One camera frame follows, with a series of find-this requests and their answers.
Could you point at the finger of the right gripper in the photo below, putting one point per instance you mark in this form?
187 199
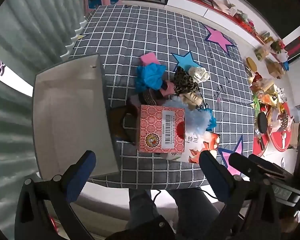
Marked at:
246 165
266 167

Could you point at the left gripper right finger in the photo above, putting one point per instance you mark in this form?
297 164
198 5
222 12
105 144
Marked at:
250 210

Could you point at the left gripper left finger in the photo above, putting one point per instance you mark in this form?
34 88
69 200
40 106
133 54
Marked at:
32 220

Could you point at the light blue fluffy duster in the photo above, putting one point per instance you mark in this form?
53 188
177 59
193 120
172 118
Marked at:
197 120

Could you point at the beige knit cloth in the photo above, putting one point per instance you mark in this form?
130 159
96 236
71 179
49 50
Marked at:
191 99

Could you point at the white polka dot scarf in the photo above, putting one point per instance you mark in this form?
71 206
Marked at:
199 74

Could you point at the leopard print cloth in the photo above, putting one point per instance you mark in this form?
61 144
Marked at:
184 83

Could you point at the striped knit sock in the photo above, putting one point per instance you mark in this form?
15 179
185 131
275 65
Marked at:
148 97

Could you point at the blue cloth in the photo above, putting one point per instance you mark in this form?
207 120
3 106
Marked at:
149 76

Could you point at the pink black knit hat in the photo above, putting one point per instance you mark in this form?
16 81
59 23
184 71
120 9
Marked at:
166 89

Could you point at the black round pan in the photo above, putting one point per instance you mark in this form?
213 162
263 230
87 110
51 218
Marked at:
262 123

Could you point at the person's legs in jeans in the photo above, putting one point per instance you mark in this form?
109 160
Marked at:
189 217

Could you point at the white fox print bag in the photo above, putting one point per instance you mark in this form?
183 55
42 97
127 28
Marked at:
194 145

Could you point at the red patterned cardboard box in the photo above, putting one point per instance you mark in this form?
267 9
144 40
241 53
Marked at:
161 129

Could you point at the grey fabric storage box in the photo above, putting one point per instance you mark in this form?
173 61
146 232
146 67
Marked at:
70 116

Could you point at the green pleated curtain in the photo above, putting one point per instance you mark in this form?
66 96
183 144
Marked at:
34 35

